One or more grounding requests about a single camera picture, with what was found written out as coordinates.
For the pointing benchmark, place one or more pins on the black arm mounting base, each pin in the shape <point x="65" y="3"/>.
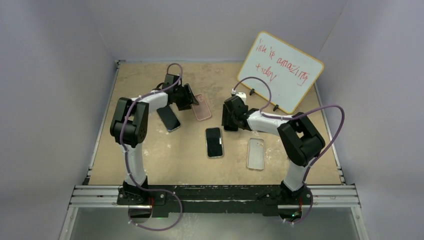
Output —
<point x="268" y="200"/>

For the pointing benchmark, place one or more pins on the aluminium table frame rail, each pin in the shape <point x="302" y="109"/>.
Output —
<point x="103" y="106"/>

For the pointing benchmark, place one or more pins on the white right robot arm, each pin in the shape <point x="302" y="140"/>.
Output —
<point x="301" y="140"/>

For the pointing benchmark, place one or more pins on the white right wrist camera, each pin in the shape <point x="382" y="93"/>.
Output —
<point x="240" y="94"/>

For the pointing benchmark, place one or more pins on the pink phone case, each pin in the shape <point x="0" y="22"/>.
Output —
<point x="201" y="110"/>

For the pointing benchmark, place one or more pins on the yellow framed whiteboard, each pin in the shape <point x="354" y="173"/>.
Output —
<point x="279" y="72"/>

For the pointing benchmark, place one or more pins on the black phone with white reflection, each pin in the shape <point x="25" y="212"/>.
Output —
<point x="214" y="143"/>

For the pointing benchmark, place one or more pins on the frosted clear phone case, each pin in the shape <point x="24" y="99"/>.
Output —
<point x="255" y="154"/>

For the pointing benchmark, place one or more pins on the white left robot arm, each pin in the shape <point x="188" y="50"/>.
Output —
<point x="129" y="128"/>

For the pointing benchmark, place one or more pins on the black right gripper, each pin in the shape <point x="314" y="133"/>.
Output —
<point x="247" y="107"/>

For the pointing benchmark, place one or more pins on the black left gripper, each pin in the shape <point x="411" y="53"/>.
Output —
<point x="185" y="105"/>

